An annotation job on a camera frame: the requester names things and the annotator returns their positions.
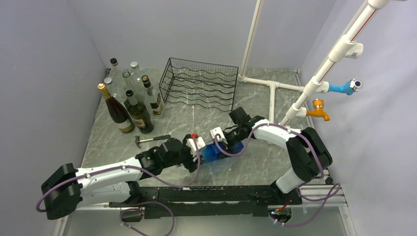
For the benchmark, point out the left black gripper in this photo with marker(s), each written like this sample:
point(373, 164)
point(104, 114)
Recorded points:
point(190, 164)

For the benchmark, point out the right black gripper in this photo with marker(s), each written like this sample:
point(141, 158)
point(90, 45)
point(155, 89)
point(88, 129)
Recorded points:
point(227, 140)

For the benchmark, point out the blue square dash bottle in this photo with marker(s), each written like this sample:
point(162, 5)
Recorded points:
point(212, 153)

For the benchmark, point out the bottle black gold cap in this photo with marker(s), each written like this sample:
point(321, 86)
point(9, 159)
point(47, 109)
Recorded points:
point(153, 98)

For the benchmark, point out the blue tinted clear bottle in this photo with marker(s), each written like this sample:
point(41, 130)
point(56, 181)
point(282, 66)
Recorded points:
point(128, 78)

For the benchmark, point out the dark wine bottle gold cap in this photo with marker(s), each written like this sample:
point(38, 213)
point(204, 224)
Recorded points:
point(117, 111)

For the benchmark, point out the clear bottle silver cap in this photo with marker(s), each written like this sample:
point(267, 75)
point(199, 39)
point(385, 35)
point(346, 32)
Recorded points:
point(135, 73)

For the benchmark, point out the clear bottle blue medallion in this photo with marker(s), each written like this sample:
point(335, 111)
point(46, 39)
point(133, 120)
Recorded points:
point(116, 73)

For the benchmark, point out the clear bottle dark neck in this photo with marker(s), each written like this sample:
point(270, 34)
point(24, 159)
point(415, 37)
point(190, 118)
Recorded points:
point(114, 89)

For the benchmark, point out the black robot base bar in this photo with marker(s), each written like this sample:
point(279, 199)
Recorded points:
point(254, 200)

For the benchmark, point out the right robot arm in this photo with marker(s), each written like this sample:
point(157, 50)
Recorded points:
point(307, 153)

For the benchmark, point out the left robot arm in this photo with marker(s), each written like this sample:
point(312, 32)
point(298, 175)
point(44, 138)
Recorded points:
point(69, 188)

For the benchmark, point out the small black hammer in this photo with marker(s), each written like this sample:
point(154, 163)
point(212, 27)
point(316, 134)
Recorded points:
point(139, 141)

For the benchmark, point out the orange faucet tap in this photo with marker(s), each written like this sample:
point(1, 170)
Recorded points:
point(318, 111)

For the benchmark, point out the blue faucet tap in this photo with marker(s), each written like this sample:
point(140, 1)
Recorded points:
point(349, 88)

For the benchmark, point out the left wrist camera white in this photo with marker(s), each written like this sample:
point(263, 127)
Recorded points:
point(195, 142)

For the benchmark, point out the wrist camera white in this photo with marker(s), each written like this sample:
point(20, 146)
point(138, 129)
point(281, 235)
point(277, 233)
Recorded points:
point(195, 142)
point(218, 135)

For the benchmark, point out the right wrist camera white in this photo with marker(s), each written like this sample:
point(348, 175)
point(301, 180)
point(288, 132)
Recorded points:
point(218, 135)

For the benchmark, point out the black wire wine rack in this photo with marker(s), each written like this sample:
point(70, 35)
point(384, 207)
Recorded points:
point(194, 83)

